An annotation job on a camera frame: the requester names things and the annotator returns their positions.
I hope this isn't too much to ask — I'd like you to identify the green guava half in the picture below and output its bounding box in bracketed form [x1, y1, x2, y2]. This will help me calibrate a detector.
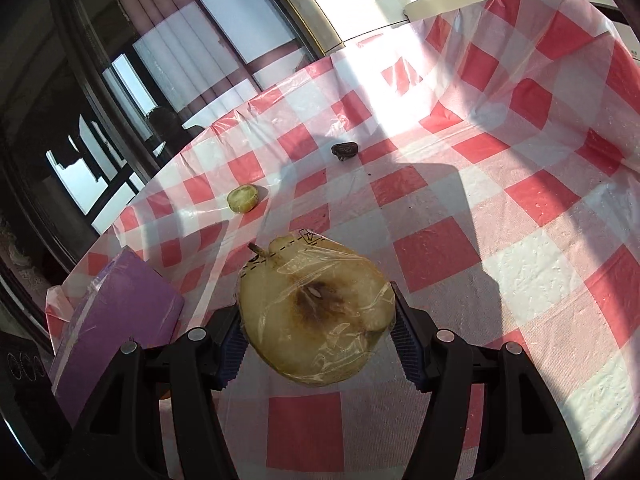
[227, 184, 259, 214]

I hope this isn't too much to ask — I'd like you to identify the dark dried date far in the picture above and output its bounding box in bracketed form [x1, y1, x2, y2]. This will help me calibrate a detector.
[331, 142, 359, 162]

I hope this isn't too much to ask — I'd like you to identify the purple box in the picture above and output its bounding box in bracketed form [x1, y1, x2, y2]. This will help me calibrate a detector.
[50, 247, 184, 425]

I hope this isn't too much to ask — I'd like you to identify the half pear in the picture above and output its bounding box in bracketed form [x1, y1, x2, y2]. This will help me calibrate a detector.
[236, 231, 396, 387]

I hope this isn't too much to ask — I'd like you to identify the red white checkered tablecloth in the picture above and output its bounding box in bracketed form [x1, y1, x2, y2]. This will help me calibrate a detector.
[46, 0, 639, 478]

